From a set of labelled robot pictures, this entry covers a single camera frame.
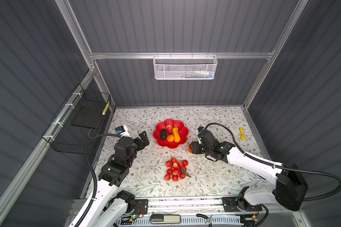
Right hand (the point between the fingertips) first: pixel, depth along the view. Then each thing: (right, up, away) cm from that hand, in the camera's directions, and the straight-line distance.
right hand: (194, 146), depth 83 cm
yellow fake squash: (-10, +4, +13) cm, 17 cm away
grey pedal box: (-17, -31, -17) cm, 40 cm away
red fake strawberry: (-15, +10, +18) cm, 26 cm away
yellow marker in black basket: (-52, +23, 0) cm, 57 cm away
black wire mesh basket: (-63, +15, -10) cm, 65 cm away
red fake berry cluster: (-10, -12, -3) cm, 17 cm away
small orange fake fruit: (-14, +3, +13) cm, 20 cm away
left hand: (-30, +8, -11) cm, 33 cm away
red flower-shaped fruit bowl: (-5, +7, +19) cm, 21 cm away
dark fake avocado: (-19, +6, +16) cm, 26 cm away
